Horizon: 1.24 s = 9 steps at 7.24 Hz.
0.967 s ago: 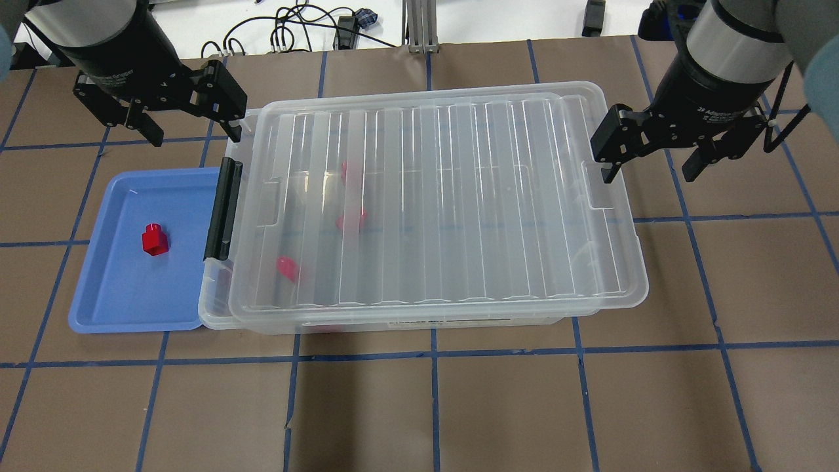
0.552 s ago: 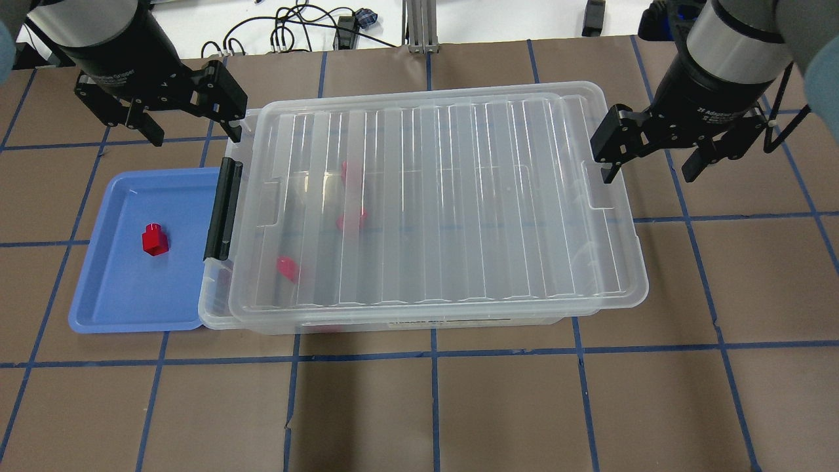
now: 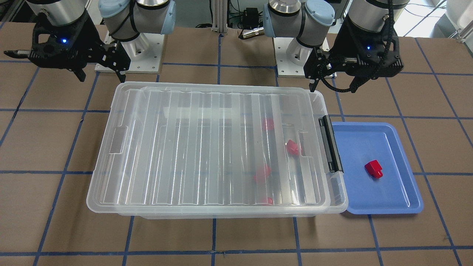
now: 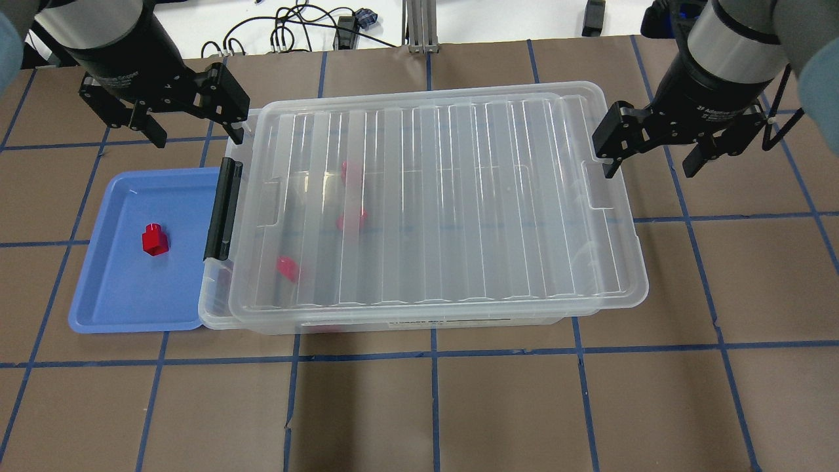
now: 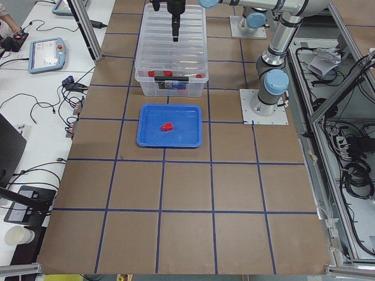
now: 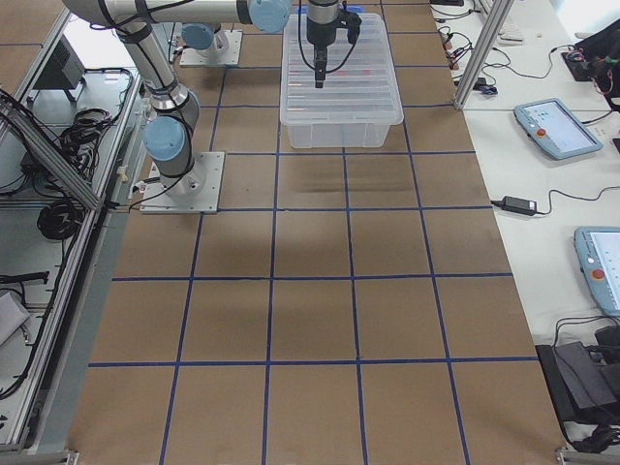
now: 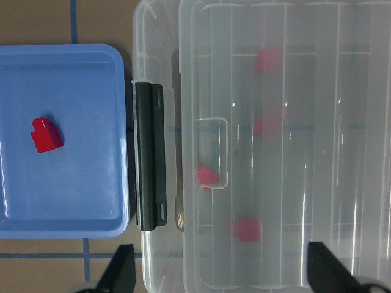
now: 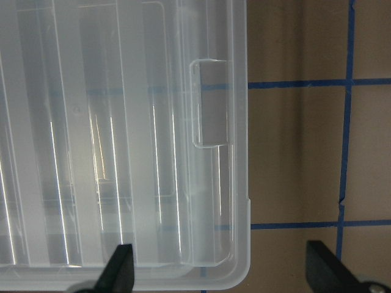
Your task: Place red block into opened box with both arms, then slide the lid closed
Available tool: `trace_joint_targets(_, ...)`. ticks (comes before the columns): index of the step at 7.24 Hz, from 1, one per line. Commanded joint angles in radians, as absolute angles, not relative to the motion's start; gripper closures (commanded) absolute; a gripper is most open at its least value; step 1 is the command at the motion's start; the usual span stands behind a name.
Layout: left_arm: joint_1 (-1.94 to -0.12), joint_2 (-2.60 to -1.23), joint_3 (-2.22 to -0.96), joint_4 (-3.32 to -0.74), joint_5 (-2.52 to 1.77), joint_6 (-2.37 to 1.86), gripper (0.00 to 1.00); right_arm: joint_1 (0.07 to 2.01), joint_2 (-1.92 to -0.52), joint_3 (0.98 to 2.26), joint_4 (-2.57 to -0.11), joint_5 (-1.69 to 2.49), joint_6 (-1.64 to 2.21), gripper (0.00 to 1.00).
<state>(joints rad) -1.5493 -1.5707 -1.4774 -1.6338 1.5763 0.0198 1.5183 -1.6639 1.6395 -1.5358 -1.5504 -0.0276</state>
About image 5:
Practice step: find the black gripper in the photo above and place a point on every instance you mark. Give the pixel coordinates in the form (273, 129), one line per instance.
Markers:
(175, 7)

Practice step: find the clear plastic box lid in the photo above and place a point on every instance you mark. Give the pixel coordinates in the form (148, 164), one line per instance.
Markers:
(157, 50)

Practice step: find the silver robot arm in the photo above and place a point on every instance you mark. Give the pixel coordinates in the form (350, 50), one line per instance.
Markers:
(273, 81)
(252, 19)

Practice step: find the clear plastic storage box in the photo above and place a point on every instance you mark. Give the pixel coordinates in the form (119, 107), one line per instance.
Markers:
(193, 88)

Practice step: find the black power adapter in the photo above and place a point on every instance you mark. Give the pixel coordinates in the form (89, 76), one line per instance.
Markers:
(98, 25)

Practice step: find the blue plastic tray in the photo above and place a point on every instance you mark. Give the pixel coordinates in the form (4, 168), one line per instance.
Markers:
(187, 126)

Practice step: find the black monitor stand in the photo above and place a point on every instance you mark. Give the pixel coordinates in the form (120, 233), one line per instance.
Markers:
(30, 205)

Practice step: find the white paper cup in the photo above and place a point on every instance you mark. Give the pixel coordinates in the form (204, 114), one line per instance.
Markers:
(19, 235)

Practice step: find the black box latch handle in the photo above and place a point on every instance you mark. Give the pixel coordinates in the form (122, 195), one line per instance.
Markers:
(173, 78)

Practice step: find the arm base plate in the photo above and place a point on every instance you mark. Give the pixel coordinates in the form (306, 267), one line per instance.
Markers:
(254, 112)
(240, 29)

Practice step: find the aluminium frame post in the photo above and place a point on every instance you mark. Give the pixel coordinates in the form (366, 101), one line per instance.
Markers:
(83, 22)

